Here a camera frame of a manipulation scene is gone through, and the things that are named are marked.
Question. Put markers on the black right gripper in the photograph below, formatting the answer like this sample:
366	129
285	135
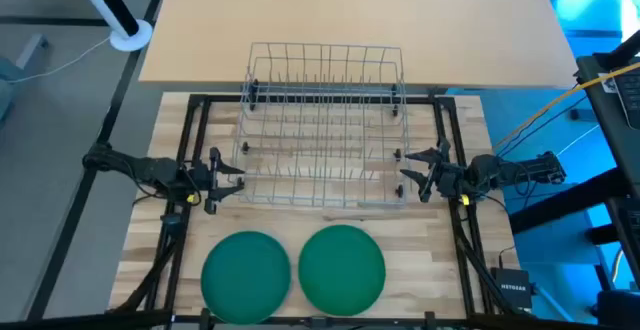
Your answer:
455	177

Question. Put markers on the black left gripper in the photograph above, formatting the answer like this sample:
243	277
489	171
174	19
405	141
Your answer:
200	180

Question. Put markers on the dark green plate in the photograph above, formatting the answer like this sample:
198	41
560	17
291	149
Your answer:
341	270
245	277

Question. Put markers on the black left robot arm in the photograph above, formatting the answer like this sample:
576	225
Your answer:
150	170

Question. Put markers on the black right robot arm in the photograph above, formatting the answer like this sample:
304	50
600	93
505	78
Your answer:
520	170

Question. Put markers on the black white pole stand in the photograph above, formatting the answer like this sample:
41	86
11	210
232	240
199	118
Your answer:
131	37

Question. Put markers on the tan wooden desk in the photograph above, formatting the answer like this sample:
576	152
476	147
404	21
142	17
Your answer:
350	10

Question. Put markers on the black equipment stand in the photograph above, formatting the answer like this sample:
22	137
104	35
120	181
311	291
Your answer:
600	100

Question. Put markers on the grey metal furniture foot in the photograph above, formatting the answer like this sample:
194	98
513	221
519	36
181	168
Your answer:
31	50

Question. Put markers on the black rounded case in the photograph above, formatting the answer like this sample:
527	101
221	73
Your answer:
620	310

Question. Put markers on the black aluminium frame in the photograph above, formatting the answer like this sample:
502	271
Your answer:
220	99

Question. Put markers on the black Netgear network switch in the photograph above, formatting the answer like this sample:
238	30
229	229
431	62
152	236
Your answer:
512	287

